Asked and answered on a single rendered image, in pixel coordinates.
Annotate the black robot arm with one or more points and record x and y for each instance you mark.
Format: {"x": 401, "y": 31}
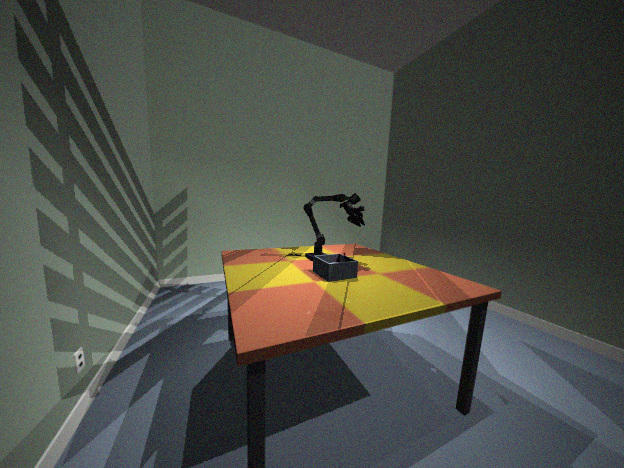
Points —
{"x": 339, "y": 198}

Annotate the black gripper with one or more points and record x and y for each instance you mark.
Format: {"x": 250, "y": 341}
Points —
{"x": 355, "y": 218}

